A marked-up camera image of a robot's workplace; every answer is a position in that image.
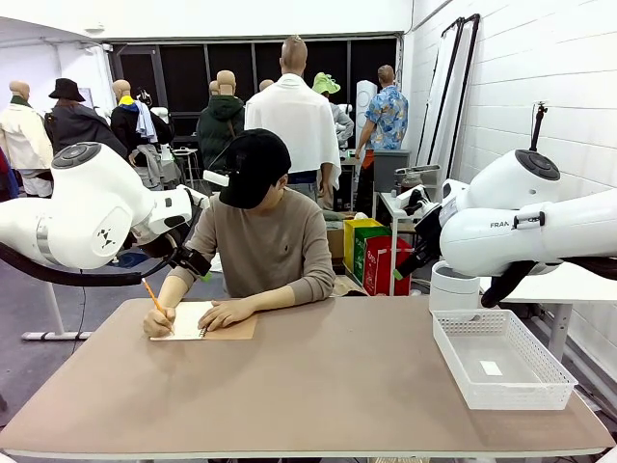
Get person's left hand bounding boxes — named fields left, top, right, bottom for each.
left=197, top=298, right=256, bottom=333

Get white stand leg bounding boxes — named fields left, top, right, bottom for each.
left=21, top=282, right=93, bottom=342

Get brown spiral notebook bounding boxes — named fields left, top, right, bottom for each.
left=149, top=301, right=258, bottom=342

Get yellow pencil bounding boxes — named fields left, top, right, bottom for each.
left=141, top=277, right=174, bottom=336

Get mannequin in cream coat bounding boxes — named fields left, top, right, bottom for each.
left=0, top=80, right=54, bottom=198

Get person's right forearm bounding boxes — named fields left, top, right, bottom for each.
left=156, top=274, right=192, bottom=314

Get black-framed white panels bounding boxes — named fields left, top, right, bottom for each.
left=416, top=14, right=482, bottom=179

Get black tripod pole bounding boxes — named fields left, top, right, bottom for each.
left=528, top=100, right=550, bottom=153

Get mannequin with black hat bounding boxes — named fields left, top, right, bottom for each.
left=43, top=78, right=129, bottom=160

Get white cylindrical bin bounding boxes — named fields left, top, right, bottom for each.
left=428, top=259, right=482, bottom=314

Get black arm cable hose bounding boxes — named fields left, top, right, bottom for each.
left=481, top=258, right=617, bottom=310
left=0, top=240, right=194, bottom=288

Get red paper bag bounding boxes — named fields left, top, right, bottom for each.
left=363, top=235, right=415, bottom=296

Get black baseball cap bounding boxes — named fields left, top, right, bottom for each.
left=219, top=128, right=293, bottom=210

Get person in beige sweater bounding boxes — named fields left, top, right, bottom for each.
left=168, top=185, right=336, bottom=305

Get mannequin in floral shirt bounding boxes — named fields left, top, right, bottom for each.
left=355, top=65, right=410, bottom=216

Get small white table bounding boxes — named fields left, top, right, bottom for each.
left=378, top=190, right=418, bottom=296

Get person's left forearm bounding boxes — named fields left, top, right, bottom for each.
left=240, top=284, right=298, bottom=313

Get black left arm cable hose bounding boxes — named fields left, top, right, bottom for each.
left=0, top=240, right=194, bottom=288

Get mannequin with green hat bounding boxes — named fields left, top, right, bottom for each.
left=311, top=71, right=356, bottom=146

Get mannequin with white towel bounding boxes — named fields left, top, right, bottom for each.
left=244, top=36, right=342, bottom=204

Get mannequin in dark green jacket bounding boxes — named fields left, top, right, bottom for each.
left=196, top=70, right=246, bottom=173

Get mannequin with yellow collar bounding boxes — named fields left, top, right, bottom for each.
left=110, top=79, right=174, bottom=189

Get white perforated plastic basket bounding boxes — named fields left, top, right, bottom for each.
left=431, top=308, right=578, bottom=411

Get white side table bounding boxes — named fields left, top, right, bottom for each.
left=479, top=274, right=617, bottom=361

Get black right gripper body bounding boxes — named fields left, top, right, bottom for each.
left=413, top=204, right=443, bottom=257

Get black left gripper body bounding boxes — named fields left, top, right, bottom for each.
left=142, top=230, right=190, bottom=264

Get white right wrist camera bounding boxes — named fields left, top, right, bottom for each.
left=394, top=185, right=441, bottom=218

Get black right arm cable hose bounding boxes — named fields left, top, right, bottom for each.
left=481, top=258, right=617, bottom=310

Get person's right hand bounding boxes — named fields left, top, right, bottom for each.
left=143, top=306, right=177, bottom=339

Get black floor cable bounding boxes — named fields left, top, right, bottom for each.
left=76, top=285, right=89, bottom=335

